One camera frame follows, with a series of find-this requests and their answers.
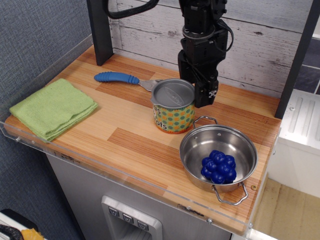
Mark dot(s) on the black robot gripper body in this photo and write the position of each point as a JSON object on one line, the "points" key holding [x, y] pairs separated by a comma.
{"points": [[205, 49]]}

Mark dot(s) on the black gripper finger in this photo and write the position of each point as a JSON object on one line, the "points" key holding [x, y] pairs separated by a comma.
{"points": [[186, 71], [205, 93]]}

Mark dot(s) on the patterned can with grey lid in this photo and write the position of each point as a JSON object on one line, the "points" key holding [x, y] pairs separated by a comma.
{"points": [[173, 105]]}

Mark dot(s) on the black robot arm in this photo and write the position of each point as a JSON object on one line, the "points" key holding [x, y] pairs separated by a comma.
{"points": [[204, 13]]}

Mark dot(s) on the green folded rag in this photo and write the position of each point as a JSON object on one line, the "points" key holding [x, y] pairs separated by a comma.
{"points": [[53, 109]]}

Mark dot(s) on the blue toy grape cluster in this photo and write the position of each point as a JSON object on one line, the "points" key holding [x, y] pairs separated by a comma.
{"points": [[218, 167]]}

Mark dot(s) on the white toy sink unit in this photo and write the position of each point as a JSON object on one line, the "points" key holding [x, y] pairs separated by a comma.
{"points": [[295, 160]]}

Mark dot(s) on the grey toy fridge cabinet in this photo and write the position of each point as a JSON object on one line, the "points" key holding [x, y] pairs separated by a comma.
{"points": [[84, 190]]}

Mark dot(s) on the black and yellow object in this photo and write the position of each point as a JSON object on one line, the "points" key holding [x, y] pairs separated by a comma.
{"points": [[14, 226]]}

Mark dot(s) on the blue handled metal spoon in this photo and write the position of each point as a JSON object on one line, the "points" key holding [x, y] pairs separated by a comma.
{"points": [[111, 76]]}

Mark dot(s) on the silver pan with handles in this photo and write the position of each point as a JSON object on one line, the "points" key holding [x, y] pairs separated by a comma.
{"points": [[202, 140]]}

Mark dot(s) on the black left frame post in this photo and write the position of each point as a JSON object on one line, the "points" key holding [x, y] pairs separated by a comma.
{"points": [[100, 30]]}

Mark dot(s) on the black frame post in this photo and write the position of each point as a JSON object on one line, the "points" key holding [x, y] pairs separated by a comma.
{"points": [[299, 57], [100, 30]]}

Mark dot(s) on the black right frame post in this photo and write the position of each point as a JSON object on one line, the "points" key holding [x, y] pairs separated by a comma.
{"points": [[299, 57]]}

